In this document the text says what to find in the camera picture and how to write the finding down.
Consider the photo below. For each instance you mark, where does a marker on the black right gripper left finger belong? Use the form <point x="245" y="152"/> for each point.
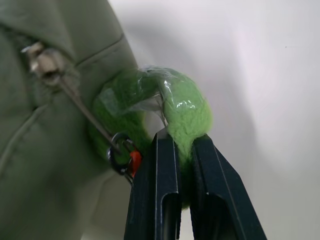
<point x="152" y="195"/>

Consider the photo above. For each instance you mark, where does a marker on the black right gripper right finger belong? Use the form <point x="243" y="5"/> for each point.
<point x="220" y="200"/>

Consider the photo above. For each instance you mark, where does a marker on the green fabric pouch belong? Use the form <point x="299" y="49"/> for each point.
<point x="37" y="150"/>

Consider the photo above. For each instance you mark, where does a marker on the silver zipper slider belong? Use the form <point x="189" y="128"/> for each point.
<point x="41" y="62"/>

